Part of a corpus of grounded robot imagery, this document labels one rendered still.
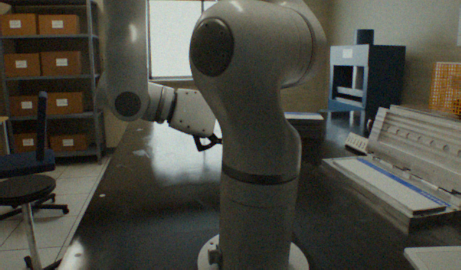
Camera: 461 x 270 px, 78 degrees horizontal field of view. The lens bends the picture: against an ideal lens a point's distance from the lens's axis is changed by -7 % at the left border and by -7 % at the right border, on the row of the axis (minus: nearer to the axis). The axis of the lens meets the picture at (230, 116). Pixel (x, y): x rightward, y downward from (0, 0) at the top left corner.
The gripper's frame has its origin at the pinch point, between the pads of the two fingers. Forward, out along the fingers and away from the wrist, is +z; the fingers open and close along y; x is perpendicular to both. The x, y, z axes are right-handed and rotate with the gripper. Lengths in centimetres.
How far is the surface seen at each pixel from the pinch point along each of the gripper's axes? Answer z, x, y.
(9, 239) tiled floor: -89, 203, -62
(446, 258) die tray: 39, -25, -24
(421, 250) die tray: 36.3, -21.4, -23.4
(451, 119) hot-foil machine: 73, -7, 18
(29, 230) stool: -62, 128, -45
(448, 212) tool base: 53, -16, -14
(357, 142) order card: 67, 31, 17
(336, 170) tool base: 43.8, 15.8, -1.2
